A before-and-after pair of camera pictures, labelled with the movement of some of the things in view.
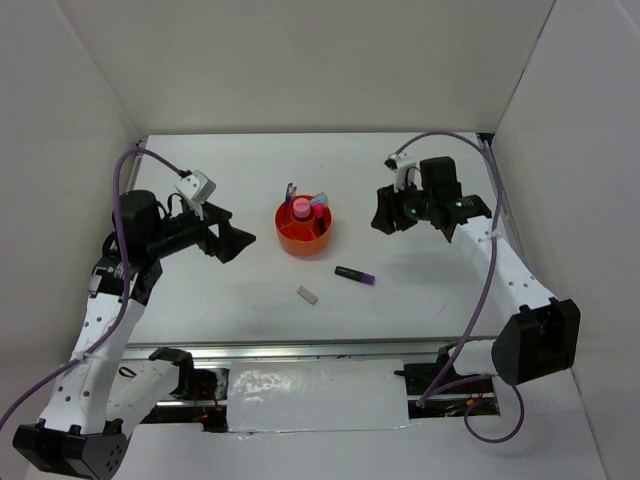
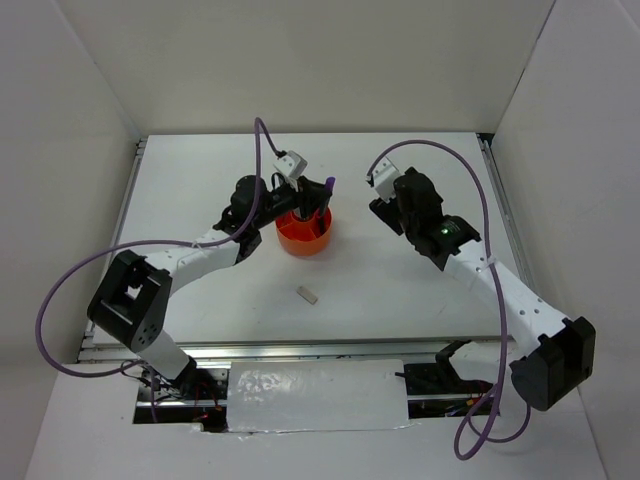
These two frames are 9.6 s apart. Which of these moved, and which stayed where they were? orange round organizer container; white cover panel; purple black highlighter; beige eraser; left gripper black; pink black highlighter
Moved: left gripper black; purple black highlighter
Stayed: beige eraser; orange round organizer container; white cover panel; pink black highlighter
